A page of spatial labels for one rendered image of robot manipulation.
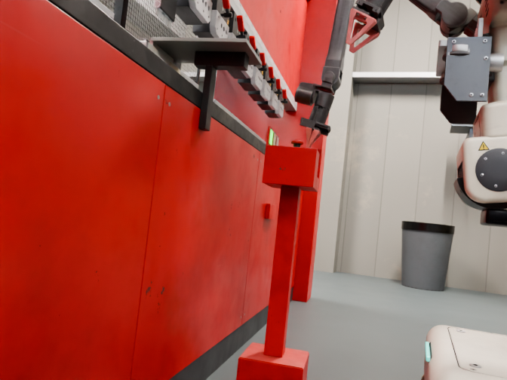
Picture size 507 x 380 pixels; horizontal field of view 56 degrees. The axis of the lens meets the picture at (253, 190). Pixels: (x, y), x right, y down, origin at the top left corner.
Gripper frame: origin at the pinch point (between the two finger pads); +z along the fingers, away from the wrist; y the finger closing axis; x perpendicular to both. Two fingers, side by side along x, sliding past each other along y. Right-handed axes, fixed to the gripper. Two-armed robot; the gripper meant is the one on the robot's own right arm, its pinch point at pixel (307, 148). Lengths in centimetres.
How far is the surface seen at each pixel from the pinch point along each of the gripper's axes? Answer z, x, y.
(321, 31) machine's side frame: -105, -180, 43
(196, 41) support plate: -13, 45, 31
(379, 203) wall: -15, -432, -46
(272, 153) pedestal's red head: 6.5, 15.1, 7.7
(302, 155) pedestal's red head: 4.3, 15.2, -1.2
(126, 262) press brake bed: 42, 70, 18
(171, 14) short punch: -21, 33, 46
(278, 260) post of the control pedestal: 37.9, 8.4, -4.1
